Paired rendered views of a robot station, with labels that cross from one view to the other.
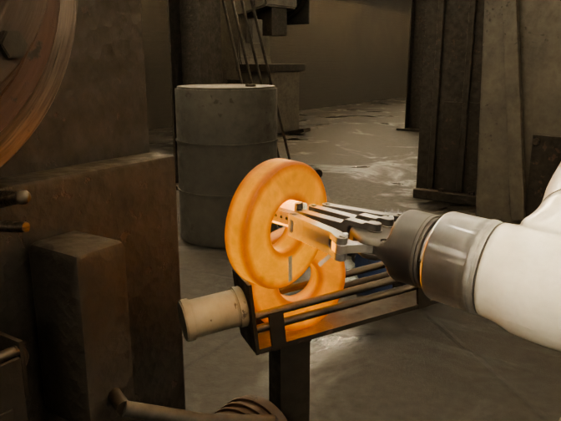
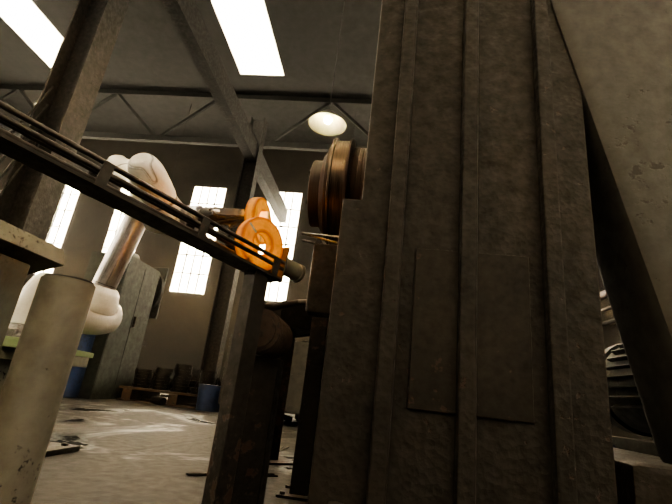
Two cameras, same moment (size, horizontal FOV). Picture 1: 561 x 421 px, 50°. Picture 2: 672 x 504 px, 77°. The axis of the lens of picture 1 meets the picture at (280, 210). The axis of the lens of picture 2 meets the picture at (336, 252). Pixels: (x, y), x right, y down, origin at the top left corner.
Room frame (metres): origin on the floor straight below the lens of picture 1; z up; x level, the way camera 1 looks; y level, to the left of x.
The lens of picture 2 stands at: (1.96, -0.34, 0.33)
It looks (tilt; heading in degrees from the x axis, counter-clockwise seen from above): 18 degrees up; 153
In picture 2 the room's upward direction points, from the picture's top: 7 degrees clockwise
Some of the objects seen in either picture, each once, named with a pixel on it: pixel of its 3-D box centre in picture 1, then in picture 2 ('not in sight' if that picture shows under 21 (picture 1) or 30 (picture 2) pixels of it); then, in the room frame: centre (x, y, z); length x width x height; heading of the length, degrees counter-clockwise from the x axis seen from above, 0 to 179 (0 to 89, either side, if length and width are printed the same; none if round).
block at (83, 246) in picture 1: (82, 327); (326, 280); (0.72, 0.26, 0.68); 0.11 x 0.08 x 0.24; 57
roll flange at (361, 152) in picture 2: not in sight; (360, 196); (0.56, 0.45, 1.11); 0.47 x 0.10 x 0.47; 147
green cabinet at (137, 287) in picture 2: not in sight; (111, 326); (-3.41, -0.31, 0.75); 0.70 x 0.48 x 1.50; 147
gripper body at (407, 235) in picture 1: (395, 242); (215, 217); (0.59, -0.12, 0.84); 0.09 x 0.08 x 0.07; 49
